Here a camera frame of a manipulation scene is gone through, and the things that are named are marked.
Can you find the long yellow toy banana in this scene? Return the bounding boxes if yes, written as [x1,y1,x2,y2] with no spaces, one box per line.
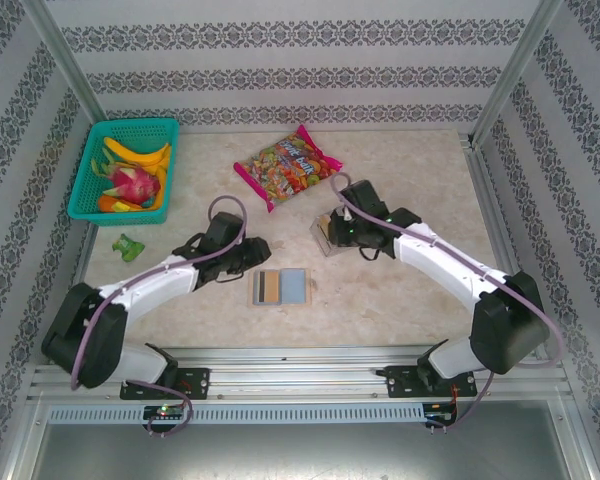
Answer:
[102,136,174,169]

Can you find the right controller board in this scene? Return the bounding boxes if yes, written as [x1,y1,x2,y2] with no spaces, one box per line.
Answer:
[423,401,460,426]

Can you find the left controller board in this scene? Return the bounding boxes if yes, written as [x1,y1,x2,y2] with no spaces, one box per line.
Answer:
[142,403,187,424]

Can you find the left aluminium side rail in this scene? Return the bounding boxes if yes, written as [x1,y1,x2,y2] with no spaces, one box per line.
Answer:
[48,222,99,365]

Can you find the right aluminium side rail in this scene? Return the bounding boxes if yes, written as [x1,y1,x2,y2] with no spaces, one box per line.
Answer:
[459,130,549,360]

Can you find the orange toy fruit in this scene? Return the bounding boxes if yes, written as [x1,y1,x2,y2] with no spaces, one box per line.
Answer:
[96,194,144,213]

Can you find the right aluminium frame post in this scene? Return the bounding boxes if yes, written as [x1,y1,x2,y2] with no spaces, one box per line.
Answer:
[467,0,565,147]

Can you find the right black mount plate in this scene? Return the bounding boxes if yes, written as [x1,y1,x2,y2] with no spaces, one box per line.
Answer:
[383,364,479,400]

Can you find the curved yellow toy banana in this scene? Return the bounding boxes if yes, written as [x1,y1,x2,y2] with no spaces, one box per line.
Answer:
[152,143,175,210]

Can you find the black mount plate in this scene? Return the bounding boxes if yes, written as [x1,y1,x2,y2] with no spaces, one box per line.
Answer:
[118,367,212,401]
[383,364,479,400]

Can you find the left black mount plate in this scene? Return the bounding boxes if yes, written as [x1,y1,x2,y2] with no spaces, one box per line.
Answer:
[118,367,212,401]

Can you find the gold card with black stripe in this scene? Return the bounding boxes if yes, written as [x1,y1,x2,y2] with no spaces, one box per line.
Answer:
[257,270,282,305]

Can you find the left aluminium frame post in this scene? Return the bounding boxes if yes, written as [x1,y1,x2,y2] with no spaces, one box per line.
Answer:
[18,0,109,124]

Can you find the beige card holder wallet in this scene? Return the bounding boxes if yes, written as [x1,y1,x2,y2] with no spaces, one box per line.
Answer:
[249,267,314,308]

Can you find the aluminium frame post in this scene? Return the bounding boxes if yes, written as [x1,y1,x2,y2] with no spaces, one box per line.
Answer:
[467,0,565,147]
[18,0,109,124]

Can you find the pink toy dragon fruit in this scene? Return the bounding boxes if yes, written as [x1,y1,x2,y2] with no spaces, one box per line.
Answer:
[101,166,162,205]

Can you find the slotted grey cable duct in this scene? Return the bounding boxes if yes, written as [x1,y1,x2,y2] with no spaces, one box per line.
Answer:
[46,402,426,425]

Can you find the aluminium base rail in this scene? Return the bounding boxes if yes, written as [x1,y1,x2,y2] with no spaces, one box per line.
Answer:
[27,346,574,403]

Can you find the teal plastic basket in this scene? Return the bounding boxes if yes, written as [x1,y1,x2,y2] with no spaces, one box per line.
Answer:
[67,117,181,227]

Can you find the grey blue card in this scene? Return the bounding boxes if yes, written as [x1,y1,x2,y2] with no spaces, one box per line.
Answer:
[279,269,310,304]

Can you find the aluminium side rail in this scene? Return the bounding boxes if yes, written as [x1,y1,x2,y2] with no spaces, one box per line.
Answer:
[48,222,99,365]
[459,130,549,360]

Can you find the controller board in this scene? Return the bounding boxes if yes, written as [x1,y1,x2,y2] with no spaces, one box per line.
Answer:
[142,403,187,424]
[423,401,460,426]

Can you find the colourful candy bag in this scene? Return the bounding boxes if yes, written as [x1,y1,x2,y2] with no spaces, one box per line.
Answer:
[232,124,344,214]

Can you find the green plastic toy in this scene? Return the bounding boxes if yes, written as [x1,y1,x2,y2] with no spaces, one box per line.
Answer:
[111,233,145,263]

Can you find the clear acrylic card box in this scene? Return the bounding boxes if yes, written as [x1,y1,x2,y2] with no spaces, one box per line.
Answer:
[309,212,354,259]

